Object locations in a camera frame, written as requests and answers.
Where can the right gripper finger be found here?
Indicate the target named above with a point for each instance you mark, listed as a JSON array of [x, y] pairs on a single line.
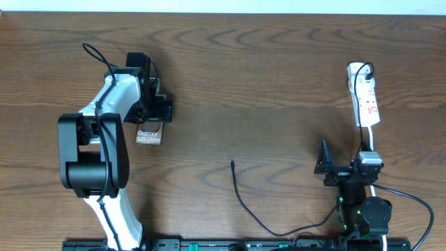
[[324, 161], [364, 146]]

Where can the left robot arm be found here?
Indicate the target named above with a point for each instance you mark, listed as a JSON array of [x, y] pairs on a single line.
[[93, 155]]

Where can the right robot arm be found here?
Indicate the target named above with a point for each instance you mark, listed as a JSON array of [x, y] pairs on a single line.
[[365, 217]]

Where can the Galaxy S25 Ultra smartphone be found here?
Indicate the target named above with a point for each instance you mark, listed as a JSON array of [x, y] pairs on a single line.
[[149, 133]]

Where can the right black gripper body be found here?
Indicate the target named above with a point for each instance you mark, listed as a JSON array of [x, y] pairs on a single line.
[[338, 175]]

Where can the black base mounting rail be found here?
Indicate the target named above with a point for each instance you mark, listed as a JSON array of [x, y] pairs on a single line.
[[239, 245]]

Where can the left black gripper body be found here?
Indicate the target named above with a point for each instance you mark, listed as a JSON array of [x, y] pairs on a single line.
[[153, 109]]

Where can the white power strip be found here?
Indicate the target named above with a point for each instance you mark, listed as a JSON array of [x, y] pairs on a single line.
[[361, 84]]

